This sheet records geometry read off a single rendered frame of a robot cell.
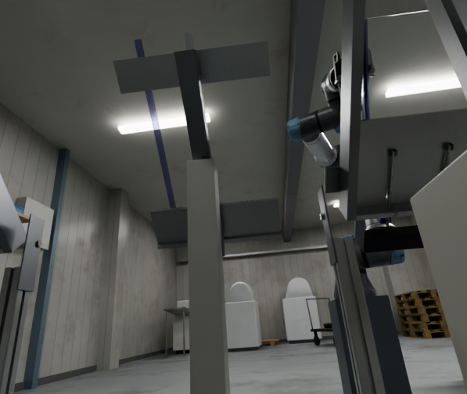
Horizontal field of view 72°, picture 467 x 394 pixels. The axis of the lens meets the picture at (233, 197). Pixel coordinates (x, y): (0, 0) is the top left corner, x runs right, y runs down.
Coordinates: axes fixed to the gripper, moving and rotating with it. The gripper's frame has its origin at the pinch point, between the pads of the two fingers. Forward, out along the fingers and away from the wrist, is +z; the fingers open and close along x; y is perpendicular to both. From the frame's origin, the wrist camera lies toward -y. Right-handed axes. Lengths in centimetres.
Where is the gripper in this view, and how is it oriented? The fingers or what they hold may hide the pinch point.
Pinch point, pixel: (364, 71)
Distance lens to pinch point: 83.4
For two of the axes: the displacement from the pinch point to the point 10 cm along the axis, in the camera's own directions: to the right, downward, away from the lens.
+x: 9.8, -1.4, -1.2
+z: -0.9, 1.9, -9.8
